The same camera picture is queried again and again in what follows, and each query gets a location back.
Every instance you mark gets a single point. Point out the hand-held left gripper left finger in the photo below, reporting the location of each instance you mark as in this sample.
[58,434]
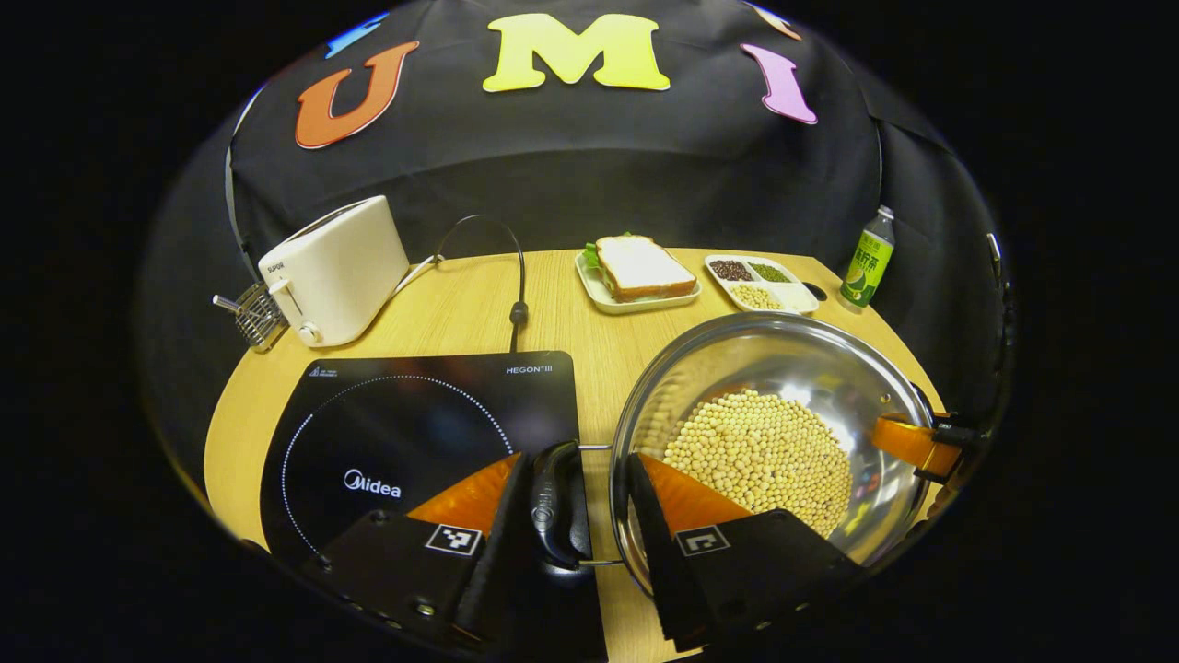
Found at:
[493,571]

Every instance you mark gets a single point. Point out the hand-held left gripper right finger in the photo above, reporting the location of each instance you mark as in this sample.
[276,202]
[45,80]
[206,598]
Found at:
[663,562]

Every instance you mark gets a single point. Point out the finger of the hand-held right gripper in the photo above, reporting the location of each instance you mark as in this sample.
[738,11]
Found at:
[907,442]

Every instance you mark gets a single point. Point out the stainless steel pot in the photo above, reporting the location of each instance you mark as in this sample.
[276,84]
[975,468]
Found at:
[783,354]

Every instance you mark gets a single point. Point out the black induction cooktop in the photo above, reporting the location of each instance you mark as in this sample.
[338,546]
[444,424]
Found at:
[405,433]

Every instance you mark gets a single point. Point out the pile of soybeans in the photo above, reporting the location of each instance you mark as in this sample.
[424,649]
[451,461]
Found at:
[764,451]

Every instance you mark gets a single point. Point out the green label drink bottle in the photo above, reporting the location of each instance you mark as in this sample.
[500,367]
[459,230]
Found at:
[866,267]

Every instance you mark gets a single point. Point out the white divided bean tray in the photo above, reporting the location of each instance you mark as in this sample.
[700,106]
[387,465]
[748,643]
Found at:
[794,296]

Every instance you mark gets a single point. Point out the white rectangular plate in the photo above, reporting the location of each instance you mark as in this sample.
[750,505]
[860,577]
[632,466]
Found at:
[599,295]

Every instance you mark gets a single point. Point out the sandwich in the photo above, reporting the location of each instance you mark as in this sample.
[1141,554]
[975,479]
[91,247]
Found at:
[645,265]

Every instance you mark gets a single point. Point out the white toaster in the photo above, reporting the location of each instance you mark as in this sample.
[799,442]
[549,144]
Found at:
[341,267]

